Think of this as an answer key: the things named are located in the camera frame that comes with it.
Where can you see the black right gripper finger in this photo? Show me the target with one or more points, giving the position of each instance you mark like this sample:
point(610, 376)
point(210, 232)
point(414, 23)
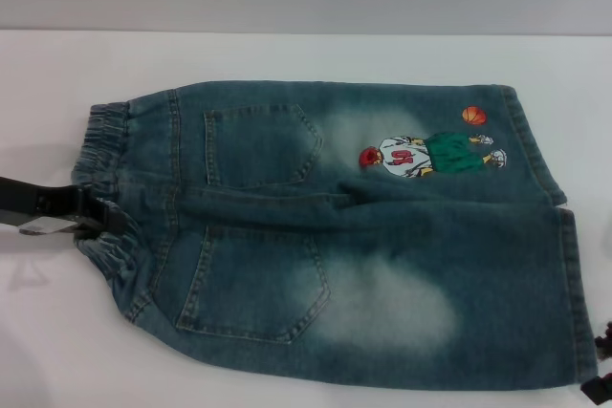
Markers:
point(605, 341)
point(600, 385)

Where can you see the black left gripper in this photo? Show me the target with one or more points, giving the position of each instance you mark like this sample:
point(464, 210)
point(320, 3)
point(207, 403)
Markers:
point(38, 205)

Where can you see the blue denim shorts with cartoon print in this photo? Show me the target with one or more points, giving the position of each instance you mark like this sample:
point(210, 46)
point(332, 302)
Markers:
point(344, 260)

